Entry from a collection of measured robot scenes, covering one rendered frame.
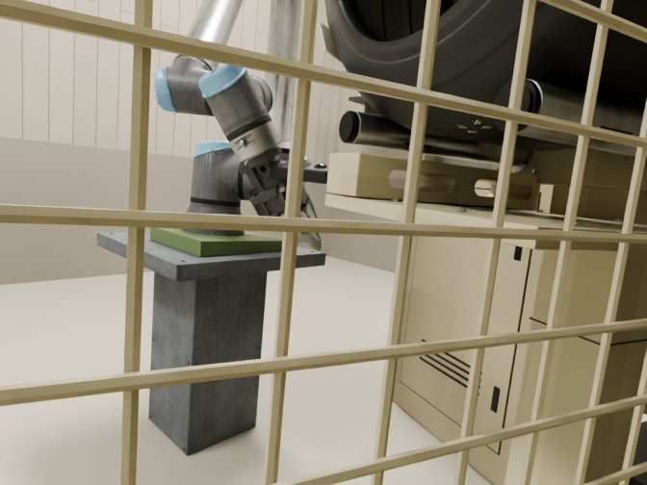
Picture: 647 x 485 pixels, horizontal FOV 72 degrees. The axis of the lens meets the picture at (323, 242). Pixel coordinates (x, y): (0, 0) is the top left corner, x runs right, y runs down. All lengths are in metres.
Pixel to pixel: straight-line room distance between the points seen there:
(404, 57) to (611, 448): 0.70
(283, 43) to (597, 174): 0.87
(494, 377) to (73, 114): 2.92
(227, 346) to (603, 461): 0.96
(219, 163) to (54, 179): 2.14
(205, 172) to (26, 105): 2.14
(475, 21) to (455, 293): 1.13
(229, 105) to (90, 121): 2.66
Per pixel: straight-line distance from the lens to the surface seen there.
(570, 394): 0.84
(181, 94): 0.98
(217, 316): 1.33
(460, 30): 0.47
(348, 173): 0.61
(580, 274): 0.80
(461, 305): 1.48
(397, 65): 0.54
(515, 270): 1.33
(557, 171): 0.80
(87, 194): 3.42
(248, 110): 0.82
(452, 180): 0.70
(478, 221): 0.42
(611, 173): 0.76
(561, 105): 0.43
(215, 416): 1.46
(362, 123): 0.62
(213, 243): 1.19
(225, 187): 1.32
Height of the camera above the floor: 0.82
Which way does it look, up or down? 8 degrees down
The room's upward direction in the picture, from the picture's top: 5 degrees clockwise
